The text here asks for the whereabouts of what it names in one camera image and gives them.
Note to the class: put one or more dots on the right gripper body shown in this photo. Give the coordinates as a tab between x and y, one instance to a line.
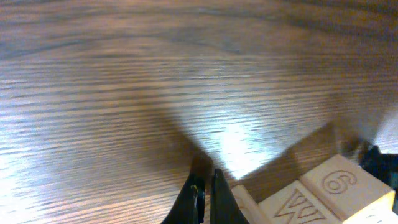
383	167

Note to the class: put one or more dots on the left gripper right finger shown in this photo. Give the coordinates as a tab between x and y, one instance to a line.
224	208

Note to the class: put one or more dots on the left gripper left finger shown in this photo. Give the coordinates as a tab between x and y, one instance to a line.
189	207

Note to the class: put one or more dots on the yellow S block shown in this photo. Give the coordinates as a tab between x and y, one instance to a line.
294	204

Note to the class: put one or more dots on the green R block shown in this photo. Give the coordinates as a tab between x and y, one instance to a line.
248	206

